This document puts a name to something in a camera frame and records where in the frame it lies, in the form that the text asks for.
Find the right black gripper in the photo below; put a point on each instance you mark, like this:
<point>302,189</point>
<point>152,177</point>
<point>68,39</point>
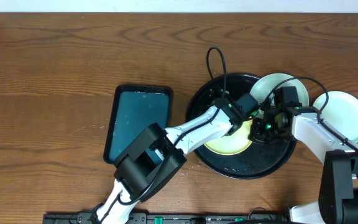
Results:
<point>257,133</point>

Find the yellow plate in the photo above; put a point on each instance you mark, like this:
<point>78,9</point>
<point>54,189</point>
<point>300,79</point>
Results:
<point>230,145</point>

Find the light blue plate with stain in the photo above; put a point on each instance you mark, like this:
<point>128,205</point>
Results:
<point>341,112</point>

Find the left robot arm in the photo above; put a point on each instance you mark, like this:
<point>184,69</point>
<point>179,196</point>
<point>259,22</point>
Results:
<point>149,162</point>

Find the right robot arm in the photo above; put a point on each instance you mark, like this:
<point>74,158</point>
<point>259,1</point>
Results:
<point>338,195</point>

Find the black round tray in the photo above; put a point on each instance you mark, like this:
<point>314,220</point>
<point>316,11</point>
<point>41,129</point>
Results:
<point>257,161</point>

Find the black rectangular water tray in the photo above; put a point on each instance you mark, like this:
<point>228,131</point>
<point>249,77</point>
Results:
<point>134,108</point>

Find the white plate with stain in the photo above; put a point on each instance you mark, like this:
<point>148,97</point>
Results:
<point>262,88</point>

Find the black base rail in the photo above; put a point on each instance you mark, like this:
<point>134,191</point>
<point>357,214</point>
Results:
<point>143,218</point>

